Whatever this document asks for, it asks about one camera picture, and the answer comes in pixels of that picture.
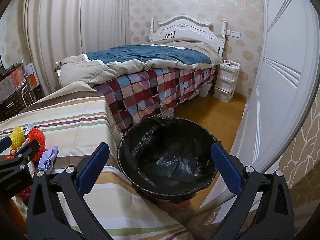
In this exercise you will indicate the wall switch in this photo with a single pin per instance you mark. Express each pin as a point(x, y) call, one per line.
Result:
point(233, 33)

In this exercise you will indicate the cardboard box with orange end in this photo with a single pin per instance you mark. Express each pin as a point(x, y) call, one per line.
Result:
point(15, 80)

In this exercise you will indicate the white and orange box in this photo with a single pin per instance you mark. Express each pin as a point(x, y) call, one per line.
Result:
point(33, 73)

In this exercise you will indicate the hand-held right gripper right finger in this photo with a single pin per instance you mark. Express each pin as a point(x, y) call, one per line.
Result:
point(226, 167)

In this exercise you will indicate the striped cloth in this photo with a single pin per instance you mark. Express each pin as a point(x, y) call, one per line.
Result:
point(75, 120)

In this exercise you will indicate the white door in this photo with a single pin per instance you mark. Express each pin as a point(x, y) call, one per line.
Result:
point(280, 67)

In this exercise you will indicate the plaid bedsheet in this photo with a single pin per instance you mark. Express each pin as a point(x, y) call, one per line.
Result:
point(155, 90)

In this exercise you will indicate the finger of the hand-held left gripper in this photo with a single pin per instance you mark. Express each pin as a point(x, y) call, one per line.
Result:
point(30, 149)
point(5, 145)

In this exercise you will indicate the beige and teal quilt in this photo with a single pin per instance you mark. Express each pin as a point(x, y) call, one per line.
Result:
point(150, 55)

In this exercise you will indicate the orange foam net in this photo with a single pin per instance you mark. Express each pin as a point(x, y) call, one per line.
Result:
point(37, 136)

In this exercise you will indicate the striped beige curtain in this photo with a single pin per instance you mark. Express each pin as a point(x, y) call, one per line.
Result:
point(75, 30)

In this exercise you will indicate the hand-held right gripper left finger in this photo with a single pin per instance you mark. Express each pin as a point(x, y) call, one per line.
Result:
point(93, 166)

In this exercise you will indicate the small white bin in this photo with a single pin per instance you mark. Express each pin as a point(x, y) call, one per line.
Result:
point(205, 90)

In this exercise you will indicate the white tube with black cap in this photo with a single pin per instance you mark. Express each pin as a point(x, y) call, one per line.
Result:
point(48, 158)
point(30, 127)

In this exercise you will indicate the yellow foam net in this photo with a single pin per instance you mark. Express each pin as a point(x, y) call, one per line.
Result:
point(18, 137)

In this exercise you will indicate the trash bin with black bag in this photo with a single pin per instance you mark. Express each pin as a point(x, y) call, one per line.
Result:
point(165, 155)

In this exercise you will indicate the white drawer unit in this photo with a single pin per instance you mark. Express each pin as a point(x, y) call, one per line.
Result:
point(226, 82)

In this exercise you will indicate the dark patterned cart bag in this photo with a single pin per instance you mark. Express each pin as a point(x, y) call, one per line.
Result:
point(12, 107)

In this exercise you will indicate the white bed headboard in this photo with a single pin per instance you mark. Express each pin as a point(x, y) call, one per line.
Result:
point(185, 28)

